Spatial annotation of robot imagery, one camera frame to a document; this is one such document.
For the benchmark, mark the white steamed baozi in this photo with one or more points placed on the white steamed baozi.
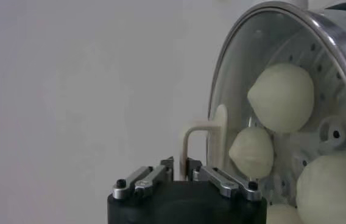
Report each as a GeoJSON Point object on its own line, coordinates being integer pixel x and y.
{"type": "Point", "coordinates": [334, 188]}
{"type": "Point", "coordinates": [282, 97]}
{"type": "Point", "coordinates": [282, 215]}
{"type": "Point", "coordinates": [252, 152]}

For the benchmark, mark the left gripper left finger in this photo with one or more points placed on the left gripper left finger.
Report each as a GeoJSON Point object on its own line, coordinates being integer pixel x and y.
{"type": "Point", "coordinates": [148, 179]}

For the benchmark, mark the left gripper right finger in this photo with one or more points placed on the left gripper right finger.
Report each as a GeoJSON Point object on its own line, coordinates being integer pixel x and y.
{"type": "Point", "coordinates": [218, 179]}

